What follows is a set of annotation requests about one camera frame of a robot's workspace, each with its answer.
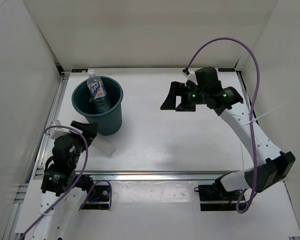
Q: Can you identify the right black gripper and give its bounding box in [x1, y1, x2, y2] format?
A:
[160, 81, 208, 112]

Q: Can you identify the clear unlabelled plastic bottle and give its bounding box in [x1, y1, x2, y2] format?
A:
[91, 136, 116, 158]

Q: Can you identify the green plastic bottle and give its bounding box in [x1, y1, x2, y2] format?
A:
[89, 98, 95, 104]

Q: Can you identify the white blue label bottle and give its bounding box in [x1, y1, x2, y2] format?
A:
[86, 70, 111, 114]

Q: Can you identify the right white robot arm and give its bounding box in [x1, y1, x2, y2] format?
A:
[160, 80, 296, 200]

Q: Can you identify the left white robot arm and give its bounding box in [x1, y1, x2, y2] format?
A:
[20, 121, 98, 240]

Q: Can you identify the dark green plastic bin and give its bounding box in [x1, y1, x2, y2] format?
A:
[71, 76, 124, 136]

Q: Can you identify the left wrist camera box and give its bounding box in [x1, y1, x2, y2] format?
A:
[52, 134, 75, 159]

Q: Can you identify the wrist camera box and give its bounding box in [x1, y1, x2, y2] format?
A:
[52, 134, 75, 159]
[194, 66, 222, 93]

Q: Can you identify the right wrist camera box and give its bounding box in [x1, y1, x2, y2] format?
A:
[194, 66, 222, 93]

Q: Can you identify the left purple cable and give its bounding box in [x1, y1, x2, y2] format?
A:
[19, 126, 113, 240]

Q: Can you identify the purple cable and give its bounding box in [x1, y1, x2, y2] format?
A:
[19, 126, 113, 240]
[181, 37, 261, 215]

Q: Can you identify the aluminium table front rail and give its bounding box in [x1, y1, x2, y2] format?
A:
[34, 170, 241, 181]

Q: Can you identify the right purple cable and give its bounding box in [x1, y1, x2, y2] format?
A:
[181, 37, 261, 215]

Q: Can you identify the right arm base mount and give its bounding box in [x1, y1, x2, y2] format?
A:
[193, 183, 242, 212]

